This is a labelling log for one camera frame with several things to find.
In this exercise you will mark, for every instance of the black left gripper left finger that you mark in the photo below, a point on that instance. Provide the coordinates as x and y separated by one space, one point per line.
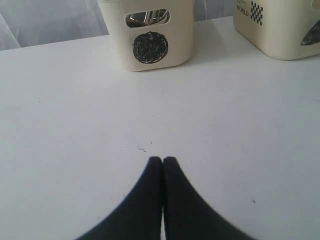
139 215

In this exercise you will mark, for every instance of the cream bin with triangle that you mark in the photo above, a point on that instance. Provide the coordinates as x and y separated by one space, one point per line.
281 29

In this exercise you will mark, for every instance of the steel cup folding handle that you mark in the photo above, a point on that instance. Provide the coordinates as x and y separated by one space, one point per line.
147 18

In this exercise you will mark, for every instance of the cream bin with circle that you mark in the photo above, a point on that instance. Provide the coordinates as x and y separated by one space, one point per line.
154 46

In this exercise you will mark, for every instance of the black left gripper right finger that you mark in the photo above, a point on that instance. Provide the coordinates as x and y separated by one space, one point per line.
187 216

